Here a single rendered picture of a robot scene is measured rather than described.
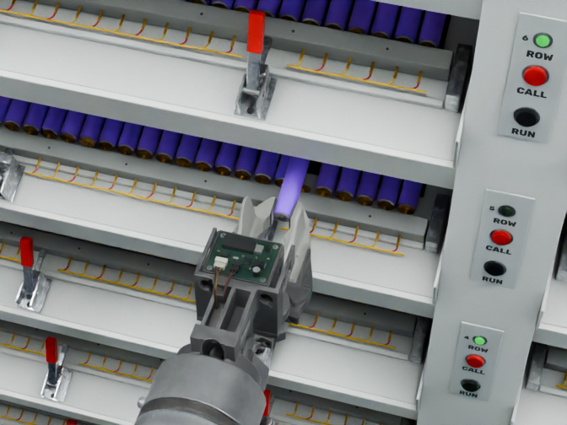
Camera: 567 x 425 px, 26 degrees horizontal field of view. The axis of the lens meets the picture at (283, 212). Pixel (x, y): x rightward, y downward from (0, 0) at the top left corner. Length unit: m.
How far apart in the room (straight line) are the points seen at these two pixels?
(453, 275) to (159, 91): 0.31
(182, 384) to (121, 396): 0.61
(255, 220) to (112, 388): 0.50
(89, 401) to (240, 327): 0.62
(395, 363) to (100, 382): 0.41
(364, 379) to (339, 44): 0.42
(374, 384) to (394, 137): 0.37
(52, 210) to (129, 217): 0.08
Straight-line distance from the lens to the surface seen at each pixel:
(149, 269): 1.36
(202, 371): 0.93
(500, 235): 1.06
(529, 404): 1.33
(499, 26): 0.91
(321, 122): 1.04
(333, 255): 1.18
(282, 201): 1.11
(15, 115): 1.28
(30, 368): 1.58
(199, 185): 1.20
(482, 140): 0.99
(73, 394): 1.56
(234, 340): 0.94
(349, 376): 1.33
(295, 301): 1.04
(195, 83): 1.07
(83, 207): 1.24
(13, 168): 1.26
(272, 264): 0.99
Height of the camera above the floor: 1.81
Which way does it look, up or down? 49 degrees down
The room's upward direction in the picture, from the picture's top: straight up
